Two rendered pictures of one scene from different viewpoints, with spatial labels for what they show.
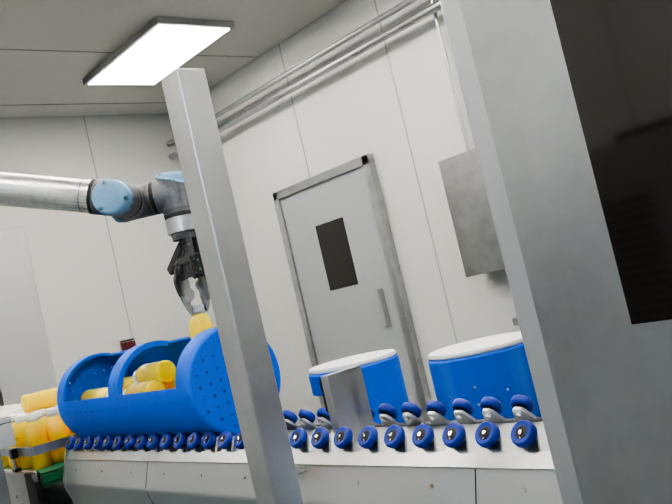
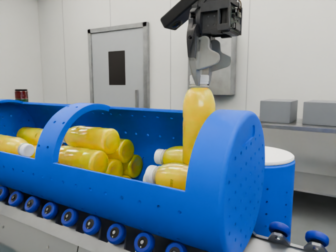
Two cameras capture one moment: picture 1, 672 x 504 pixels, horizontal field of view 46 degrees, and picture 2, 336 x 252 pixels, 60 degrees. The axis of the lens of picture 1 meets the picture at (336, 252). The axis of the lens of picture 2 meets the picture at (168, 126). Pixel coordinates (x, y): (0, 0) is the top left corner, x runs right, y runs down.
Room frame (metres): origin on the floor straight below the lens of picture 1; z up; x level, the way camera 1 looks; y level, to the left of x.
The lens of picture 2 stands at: (1.59, 0.64, 1.28)
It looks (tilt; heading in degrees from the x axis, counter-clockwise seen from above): 8 degrees down; 343
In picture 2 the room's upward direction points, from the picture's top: straight up
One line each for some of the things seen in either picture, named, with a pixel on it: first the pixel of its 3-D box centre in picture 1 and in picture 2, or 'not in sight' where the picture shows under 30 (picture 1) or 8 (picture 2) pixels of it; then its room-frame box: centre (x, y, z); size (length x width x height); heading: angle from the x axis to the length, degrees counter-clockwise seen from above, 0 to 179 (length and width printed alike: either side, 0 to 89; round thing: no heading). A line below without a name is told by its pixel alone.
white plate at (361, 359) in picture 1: (352, 361); (253, 154); (2.50, 0.03, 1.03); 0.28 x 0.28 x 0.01
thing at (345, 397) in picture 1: (346, 405); not in sight; (1.77, 0.05, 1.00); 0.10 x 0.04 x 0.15; 131
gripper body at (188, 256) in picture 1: (191, 255); (214, 5); (2.12, 0.38, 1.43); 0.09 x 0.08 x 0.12; 41
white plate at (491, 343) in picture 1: (480, 345); not in sight; (2.09, -0.31, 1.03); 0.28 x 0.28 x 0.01
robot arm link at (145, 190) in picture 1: (133, 202); not in sight; (2.12, 0.50, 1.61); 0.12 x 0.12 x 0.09; 88
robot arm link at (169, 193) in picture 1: (175, 195); not in sight; (2.13, 0.38, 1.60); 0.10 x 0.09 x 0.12; 88
